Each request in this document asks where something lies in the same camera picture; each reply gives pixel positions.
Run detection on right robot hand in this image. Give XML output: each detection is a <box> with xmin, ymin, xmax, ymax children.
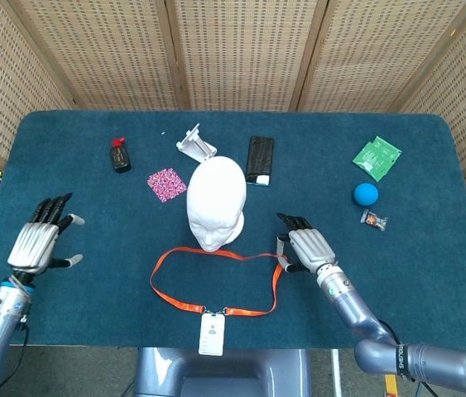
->
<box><xmin>276</xmin><ymin>212</ymin><xmax>339</xmax><ymax>275</ymax></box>

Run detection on grey robot torso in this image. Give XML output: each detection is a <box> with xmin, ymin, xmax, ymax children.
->
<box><xmin>132</xmin><ymin>347</ymin><xmax>313</xmax><ymax>397</ymax></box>

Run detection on pink patterned square cloth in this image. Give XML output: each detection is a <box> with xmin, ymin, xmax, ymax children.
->
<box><xmin>147</xmin><ymin>166</ymin><xmax>188</xmax><ymax>204</ymax></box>

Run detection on black smartphone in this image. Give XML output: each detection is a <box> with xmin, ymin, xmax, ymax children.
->
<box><xmin>245</xmin><ymin>136</ymin><xmax>276</xmax><ymax>186</ymax></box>

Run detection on white table leg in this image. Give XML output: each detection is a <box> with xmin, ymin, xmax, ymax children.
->
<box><xmin>330</xmin><ymin>349</ymin><xmax>343</xmax><ymax>397</ymax></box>

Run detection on small black red device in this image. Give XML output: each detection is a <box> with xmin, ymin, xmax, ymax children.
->
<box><xmin>109</xmin><ymin>138</ymin><xmax>132</xmax><ymax>175</ymax></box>

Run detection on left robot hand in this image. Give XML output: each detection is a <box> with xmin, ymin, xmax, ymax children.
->
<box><xmin>7</xmin><ymin>192</ymin><xmax>86</xmax><ymax>276</ymax></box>

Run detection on orange lanyard strap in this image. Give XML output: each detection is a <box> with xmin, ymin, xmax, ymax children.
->
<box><xmin>149</xmin><ymin>246</ymin><xmax>290</xmax><ymax>318</ymax></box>

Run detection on blue ball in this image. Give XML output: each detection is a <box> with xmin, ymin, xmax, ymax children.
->
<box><xmin>353</xmin><ymin>182</ymin><xmax>380</xmax><ymax>207</ymax></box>

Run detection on blue tablecloth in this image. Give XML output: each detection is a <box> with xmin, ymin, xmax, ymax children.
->
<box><xmin>0</xmin><ymin>110</ymin><xmax>466</xmax><ymax>351</ymax></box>

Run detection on black velcro arm strap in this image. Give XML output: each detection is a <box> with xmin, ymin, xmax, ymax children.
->
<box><xmin>392</xmin><ymin>342</ymin><xmax>411</xmax><ymax>378</ymax></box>

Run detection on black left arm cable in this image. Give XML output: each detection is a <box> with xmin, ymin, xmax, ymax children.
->
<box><xmin>0</xmin><ymin>313</ymin><xmax>31</xmax><ymax>388</ymax></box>

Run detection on small wrapped candy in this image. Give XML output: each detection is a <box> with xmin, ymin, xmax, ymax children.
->
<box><xmin>359</xmin><ymin>208</ymin><xmax>390</xmax><ymax>232</ymax></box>

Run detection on white plastic bracket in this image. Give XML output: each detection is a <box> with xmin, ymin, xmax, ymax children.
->
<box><xmin>175</xmin><ymin>122</ymin><xmax>218</xmax><ymax>164</ymax></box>

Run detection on white ID badge holder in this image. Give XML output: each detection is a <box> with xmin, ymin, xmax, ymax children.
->
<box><xmin>198</xmin><ymin>313</ymin><xmax>227</xmax><ymax>357</ymax></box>

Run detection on green foil packet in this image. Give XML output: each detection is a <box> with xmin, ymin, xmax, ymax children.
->
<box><xmin>352</xmin><ymin>135</ymin><xmax>403</xmax><ymax>183</ymax></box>

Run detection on white foam mannequin head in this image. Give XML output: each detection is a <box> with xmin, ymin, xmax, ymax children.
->
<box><xmin>185</xmin><ymin>155</ymin><xmax>246</xmax><ymax>252</ymax></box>

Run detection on woven bamboo folding screen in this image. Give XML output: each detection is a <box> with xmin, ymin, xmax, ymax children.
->
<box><xmin>0</xmin><ymin>0</ymin><xmax>466</xmax><ymax>290</ymax></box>

